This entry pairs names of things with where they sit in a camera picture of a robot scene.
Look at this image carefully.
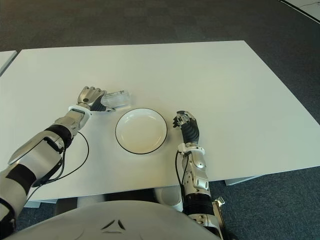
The clear water bottle blue cap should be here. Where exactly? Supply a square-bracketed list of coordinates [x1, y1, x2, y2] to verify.
[101, 89, 132, 110]

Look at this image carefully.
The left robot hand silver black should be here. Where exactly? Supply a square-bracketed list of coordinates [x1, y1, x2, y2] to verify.
[76, 86, 117, 113]

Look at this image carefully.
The metal bracket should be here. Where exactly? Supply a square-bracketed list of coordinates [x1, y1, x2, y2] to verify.
[211, 196, 226, 226]

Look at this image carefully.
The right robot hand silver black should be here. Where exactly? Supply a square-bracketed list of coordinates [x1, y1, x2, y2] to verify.
[171, 110, 201, 145]

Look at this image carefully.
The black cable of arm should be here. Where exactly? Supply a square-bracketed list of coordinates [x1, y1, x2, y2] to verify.
[24, 131, 90, 201]
[174, 149, 185, 188]

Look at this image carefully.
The grey robot torso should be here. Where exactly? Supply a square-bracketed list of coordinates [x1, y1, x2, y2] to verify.
[14, 199, 226, 240]

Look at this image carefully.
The white table foot bar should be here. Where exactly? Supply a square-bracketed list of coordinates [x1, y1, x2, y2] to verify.
[224, 174, 260, 186]

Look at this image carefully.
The white cylindrical base part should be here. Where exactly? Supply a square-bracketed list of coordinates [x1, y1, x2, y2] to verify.
[77, 194, 106, 209]
[159, 187, 185, 213]

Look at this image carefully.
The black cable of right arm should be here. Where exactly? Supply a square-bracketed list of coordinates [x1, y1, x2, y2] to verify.
[174, 149, 185, 188]

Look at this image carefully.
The neighbouring white table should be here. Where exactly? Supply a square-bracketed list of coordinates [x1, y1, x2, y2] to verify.
[0, 50, 18, 76]

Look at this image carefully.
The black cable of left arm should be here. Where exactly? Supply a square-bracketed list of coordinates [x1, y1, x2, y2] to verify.
[24, 131, 90, 201]

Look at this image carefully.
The white plate black rim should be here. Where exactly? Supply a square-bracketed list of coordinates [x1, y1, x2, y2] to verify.
[114, 107, 168, 155]

